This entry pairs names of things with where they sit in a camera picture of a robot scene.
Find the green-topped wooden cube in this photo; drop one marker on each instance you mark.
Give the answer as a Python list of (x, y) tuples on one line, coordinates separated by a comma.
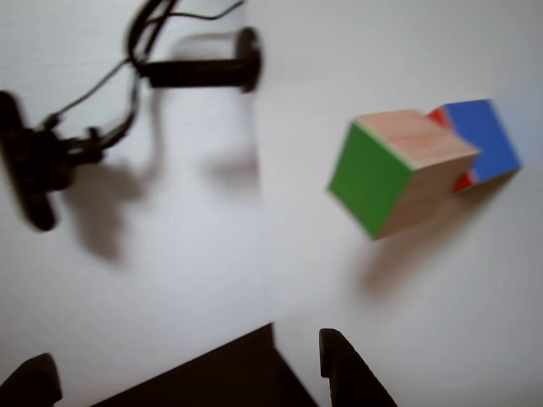
[(369, 178)]

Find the red cube with marker tags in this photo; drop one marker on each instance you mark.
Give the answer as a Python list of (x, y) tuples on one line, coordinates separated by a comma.
[(488, 140)]

